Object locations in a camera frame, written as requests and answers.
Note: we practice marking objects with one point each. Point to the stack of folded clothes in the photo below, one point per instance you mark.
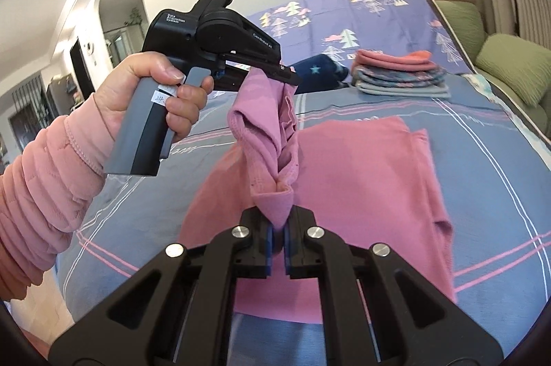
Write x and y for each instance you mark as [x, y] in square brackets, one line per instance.
[396, 75]

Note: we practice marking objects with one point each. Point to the purple grey printed bed sheet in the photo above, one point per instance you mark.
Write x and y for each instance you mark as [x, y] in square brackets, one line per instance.
[473, 159]

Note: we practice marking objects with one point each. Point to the green potted plant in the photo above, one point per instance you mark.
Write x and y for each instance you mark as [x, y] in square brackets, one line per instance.
[136, 16]

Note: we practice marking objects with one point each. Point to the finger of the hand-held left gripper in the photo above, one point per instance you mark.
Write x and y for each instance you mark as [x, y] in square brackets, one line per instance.
[230, 80]
[280, 70]

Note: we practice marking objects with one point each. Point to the pink garment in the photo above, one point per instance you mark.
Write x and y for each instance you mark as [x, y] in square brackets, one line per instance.
[366, 159]

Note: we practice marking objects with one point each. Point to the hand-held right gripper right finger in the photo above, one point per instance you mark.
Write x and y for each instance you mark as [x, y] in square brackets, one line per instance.
[287, 250]

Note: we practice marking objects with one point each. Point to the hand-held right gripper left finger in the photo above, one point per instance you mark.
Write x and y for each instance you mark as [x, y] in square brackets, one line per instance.
[269, 245]

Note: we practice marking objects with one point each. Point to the green ribbed cushion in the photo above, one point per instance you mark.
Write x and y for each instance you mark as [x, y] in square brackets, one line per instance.
[462, 30]
[516, 69]

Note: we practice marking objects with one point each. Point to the navy plush star garment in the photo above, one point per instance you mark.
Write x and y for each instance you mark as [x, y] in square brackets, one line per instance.
[318, 71]

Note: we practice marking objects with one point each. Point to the person's left hand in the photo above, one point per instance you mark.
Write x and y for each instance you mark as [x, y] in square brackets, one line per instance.
[125, 86]

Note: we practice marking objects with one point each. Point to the black wall television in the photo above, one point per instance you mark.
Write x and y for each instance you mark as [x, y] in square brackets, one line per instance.
[81, 69]

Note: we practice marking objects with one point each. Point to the person's left forearm pink sleeve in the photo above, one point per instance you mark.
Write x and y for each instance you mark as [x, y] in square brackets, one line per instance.
[43, 185]

